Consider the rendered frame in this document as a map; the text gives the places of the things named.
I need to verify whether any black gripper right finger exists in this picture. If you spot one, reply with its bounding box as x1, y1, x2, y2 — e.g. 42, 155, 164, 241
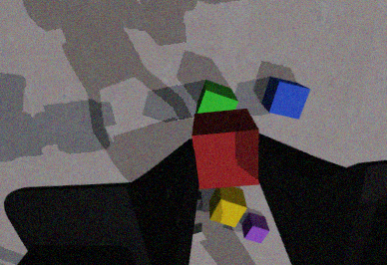
258, 133, 387, 265

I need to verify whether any red block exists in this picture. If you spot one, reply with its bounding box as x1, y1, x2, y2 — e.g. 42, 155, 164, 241
192, 109, 259, 189

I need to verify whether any blue cube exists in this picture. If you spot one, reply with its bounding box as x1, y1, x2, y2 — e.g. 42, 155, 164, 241
261, 77, 310, 119

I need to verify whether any yellow cube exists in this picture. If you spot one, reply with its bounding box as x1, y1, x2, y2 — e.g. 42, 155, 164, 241
209, 186, 247, 227

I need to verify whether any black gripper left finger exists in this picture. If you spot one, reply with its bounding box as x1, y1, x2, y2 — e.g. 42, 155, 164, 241
4, 138, 199, 265

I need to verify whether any purple cube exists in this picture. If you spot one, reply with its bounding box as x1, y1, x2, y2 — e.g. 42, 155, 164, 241
242, 212, 269, 243

